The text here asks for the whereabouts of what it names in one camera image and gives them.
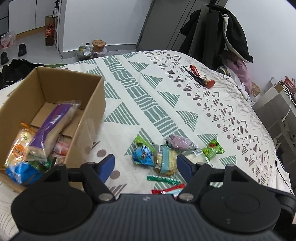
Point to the black coat with fleece lining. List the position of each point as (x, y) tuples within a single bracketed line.
[(235, 34)]

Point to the black shoe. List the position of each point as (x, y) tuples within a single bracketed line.
[(22, 49), (4, 58)]

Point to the pink sausage packet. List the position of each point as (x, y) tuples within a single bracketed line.
[(62, 148)]

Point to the plastic-wrapped bottle pack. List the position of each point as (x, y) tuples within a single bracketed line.
[(7, 41)]

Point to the blue snack packet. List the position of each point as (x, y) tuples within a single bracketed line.
[(143, 155), (20, 173)]

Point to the patterned bed blanket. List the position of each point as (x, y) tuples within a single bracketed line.
[(148, 92)]

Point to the dark glass bottle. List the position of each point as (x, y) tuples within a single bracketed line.
[(56, 10)]

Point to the white cabinet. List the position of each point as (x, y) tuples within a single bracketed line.
[(25, 14)]

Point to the green floor mat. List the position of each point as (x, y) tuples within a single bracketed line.
[(54, 66)]

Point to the purple bread packet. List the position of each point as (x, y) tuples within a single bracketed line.
[(49, 127)]

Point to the wicker basket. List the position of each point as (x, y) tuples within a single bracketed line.
[(255, 89)]

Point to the lime green wrapper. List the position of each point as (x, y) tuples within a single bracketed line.
[(138, 139)]

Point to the white narrow rack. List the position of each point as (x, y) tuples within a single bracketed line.
[(59, 27)]

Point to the pink garment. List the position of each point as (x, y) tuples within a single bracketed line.
[(240, 71)]

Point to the red and black tools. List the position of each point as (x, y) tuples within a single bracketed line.
[(198, 75)]

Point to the clear white snack packet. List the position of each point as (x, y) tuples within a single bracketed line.
[(199, 159)]

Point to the brown cardboard box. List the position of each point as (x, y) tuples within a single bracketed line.
[(91, 97)]

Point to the red snack packet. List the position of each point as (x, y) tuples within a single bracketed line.
[(167, 191)]

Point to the grey desk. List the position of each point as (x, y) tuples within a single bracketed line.
[(270, 104)]

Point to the green strip packet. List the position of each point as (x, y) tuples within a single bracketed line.
[(163, 179)]

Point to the dark grey cabinet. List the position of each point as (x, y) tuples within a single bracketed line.
[(2, 24)]

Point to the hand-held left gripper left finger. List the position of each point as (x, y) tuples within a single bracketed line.
[(106, 165)]

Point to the brown bottle with red label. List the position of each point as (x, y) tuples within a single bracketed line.
[(49, 34)]

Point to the red basket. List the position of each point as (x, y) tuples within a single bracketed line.
[(289, 83)]

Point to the orange bread packet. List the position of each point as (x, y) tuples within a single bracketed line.
[(19, 148)]

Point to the clear plastic trash bag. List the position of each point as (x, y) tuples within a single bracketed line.
[(84, 52)]

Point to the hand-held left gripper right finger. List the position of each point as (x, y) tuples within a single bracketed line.
[(185, 166)]

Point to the black bag on floor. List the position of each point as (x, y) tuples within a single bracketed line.
[(18, 71)]

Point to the green candy packet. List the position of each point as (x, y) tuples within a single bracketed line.
[(212, 149)]

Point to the brown floor carton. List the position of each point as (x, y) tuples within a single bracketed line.
[(49, 19)]

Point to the clear rice cracker packet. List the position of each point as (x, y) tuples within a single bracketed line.
[(165, 160)]

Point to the purple round snack packet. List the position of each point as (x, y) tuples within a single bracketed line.
[(179, 141)]

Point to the brown paper noodle tub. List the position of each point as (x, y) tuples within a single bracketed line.
[(99, 45)]

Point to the grey door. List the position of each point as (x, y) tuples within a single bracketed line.
[(161, 23)]

